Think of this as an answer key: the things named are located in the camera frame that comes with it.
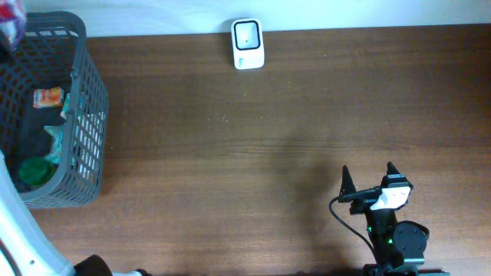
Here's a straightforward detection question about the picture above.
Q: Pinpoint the grey plastic mesh basket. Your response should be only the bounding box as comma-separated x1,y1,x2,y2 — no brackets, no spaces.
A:
1,11,109,209

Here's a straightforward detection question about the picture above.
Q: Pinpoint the red purple tissue pack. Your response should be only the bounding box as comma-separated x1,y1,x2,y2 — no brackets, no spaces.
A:
1,0,27,50

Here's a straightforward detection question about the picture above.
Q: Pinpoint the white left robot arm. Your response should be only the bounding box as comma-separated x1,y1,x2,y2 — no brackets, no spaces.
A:
1,156,148,276

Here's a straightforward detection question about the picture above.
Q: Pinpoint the orange tissue packet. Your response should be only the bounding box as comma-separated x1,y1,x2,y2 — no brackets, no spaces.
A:
33,87,64,109

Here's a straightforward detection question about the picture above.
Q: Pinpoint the green lid jar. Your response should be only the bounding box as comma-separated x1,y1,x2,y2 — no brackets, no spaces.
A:
18,157,56,187

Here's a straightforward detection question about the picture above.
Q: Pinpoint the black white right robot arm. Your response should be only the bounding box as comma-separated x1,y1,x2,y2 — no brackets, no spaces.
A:
328,162,448,276

